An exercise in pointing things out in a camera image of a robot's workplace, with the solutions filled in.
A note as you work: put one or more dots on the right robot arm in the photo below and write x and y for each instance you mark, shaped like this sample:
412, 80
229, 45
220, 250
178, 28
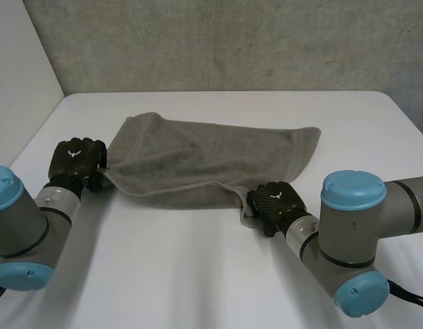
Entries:
358, 236

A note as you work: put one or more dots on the grey towel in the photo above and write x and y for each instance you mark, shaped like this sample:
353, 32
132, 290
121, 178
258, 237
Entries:
204, 161

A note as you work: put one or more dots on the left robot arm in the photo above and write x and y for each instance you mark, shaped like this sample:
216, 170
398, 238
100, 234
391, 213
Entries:
21, 228

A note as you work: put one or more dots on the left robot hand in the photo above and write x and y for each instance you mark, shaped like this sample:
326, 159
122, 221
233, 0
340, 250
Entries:
71, 160

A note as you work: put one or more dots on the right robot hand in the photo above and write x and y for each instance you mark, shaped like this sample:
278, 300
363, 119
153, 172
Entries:
273, 203

